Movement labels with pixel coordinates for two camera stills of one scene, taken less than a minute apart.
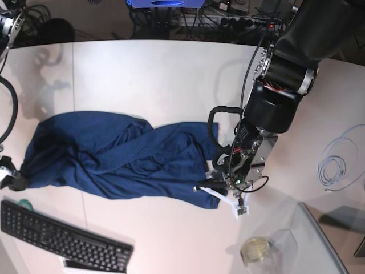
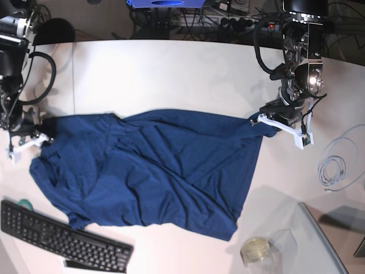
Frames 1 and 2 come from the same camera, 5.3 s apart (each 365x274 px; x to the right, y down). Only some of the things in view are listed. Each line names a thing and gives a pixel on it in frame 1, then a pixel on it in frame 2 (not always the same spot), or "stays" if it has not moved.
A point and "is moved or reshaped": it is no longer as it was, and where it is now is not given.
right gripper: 15,180 -> 28,128
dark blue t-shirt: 122,156 is moved or reshaped
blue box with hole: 166,3 stays
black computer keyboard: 78,245 stays
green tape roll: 25,204 stays
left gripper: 223,180 -> 287,114
